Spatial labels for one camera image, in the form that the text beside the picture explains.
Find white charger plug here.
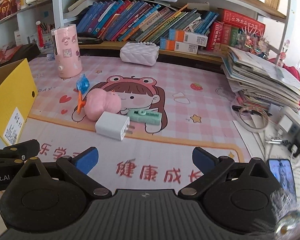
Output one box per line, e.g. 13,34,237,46
95,112,135,141

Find orange plastic clip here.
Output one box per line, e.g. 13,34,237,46
77,90,86,114

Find pink plush toy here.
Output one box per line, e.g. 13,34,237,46
84,88,121,121

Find green crocodile hair clip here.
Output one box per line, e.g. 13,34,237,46
127,109,162,126

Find blue plastic toy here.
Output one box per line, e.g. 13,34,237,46
76,74,90,95

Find yellow cardboard box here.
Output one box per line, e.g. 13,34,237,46
0,59,38,146

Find roll of tape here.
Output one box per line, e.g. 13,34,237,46
237,106,269,133

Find smartphone with lit screen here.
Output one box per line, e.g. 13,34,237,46
267,159,296,200

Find red paper sheets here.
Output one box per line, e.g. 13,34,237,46
0,45,22,65

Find pink cartoon table mat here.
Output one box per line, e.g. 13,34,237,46
0,55,253,193

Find white power strip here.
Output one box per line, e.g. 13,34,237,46
276,106,300,157

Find stack of magazines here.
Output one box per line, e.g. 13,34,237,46
222,47,300,112

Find pink cylindrical humidifier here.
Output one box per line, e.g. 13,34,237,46
51,24,82,79

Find white quilted handbag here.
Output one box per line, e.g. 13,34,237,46
120,42,160,66

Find orange white box lower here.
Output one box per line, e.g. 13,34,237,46
160,37,198,54

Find orange white box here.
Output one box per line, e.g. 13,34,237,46
160,37,198,54
168,29,208,47

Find red book set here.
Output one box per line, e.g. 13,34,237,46
206,8,268,54

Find orange white box upper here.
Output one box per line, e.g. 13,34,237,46
168,29,208,47

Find row of leaning books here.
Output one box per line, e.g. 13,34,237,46
77,0,219,44

